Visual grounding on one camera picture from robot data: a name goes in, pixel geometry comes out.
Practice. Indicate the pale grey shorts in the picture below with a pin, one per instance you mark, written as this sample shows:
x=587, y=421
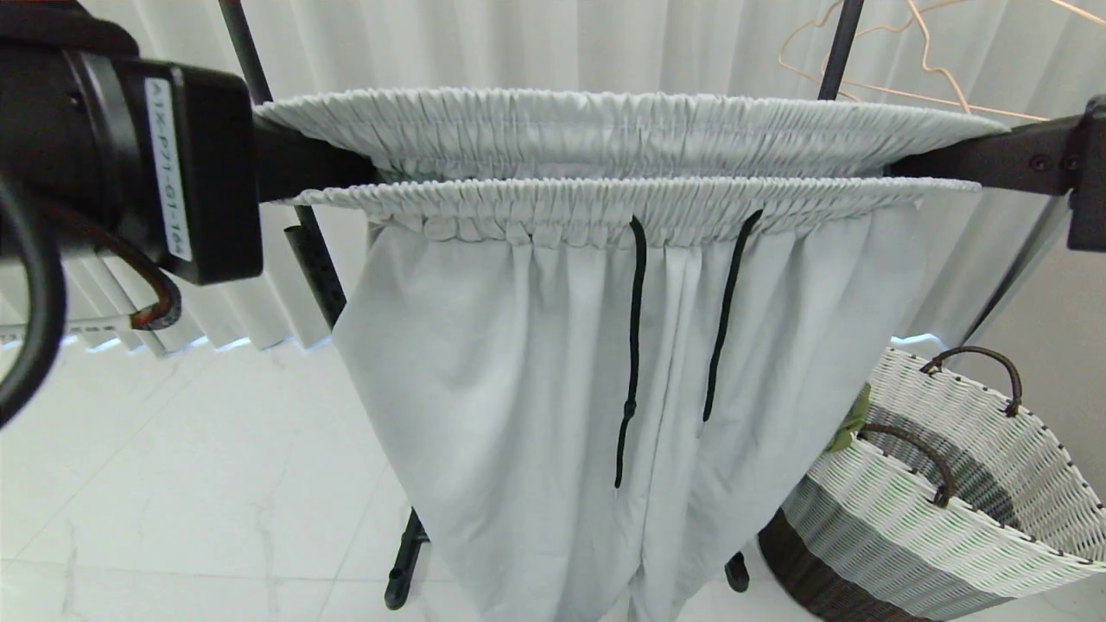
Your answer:
x=562, y=389

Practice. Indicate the black clothes rack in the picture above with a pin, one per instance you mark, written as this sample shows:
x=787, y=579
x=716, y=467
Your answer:
x=317, y=276

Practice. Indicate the white curtain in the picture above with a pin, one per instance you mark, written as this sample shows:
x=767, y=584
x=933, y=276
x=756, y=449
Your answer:
x=562, y=43

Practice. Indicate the pink clothes hanger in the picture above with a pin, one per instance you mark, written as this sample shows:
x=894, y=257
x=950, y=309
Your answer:
x=950, y=101
x=928, y=60

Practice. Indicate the white laundry basket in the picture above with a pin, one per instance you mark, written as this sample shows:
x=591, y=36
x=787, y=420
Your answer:
x=950, y=536

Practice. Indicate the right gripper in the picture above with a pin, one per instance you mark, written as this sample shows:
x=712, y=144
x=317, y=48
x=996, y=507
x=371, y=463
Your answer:
x=1090, y=199

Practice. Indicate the green garment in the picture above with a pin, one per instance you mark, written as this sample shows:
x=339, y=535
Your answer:
x=851, y=423

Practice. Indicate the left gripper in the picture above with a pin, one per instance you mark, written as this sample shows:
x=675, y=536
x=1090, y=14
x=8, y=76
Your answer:
x=207, y=173

